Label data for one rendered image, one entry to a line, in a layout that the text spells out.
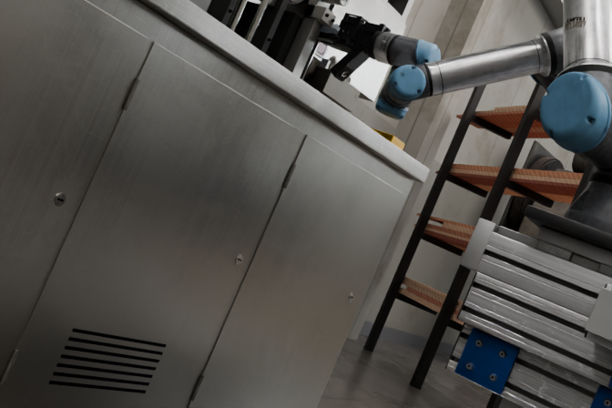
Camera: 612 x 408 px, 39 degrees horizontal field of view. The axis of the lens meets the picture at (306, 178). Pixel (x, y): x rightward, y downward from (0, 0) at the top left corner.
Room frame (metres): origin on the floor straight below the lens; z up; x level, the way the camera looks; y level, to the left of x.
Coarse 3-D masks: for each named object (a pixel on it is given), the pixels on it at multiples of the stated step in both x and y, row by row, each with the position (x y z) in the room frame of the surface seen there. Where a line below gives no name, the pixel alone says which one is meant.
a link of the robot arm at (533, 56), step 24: (504, 48) 1.87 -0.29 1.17; (528, 48) 1.86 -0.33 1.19; (552, 48) 1.84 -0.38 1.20; (408, 72) 1.83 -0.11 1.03; (432, 72) 1.86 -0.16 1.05; (456, 72) 1.85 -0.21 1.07; (480, 72) 1.86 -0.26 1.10; (504, 72) 1.86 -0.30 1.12; (528, 72) 1.87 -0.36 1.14; (552, 72) 1.87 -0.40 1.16; (408, 96) 1.84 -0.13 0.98; (432, 96) 1.89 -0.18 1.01
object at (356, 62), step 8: (352, 48) 2.09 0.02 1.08; (360, 48) 2.07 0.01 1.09; (344, 56) 2.09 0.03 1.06; (352, 56) 2.08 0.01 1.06; (360, 56) 2.09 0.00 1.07; (368, 56) 2.10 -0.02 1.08; (336, 64) 2.10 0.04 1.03; (344, 64) 2.09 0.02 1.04; (352, 64) 2.10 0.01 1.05; (360, 64) 2.11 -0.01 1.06; (336, 72) 2.10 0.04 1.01; (344, 72) 2.10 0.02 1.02; (352, 72) 2.12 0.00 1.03
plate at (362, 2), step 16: (256, 0) 2.42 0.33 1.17; (352, 0) 2.76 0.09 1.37; (368, 0) 2.82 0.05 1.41; (368, 16) 2.85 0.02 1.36; (384, 16) 2.92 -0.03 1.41; (400, 32) 3.03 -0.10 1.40; (368, 64) 2.94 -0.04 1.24; (384, 64) 3.02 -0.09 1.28; (352, 80) 2.90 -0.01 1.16; (368, 80) 2.98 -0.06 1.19; (368, 96) 3.01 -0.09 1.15
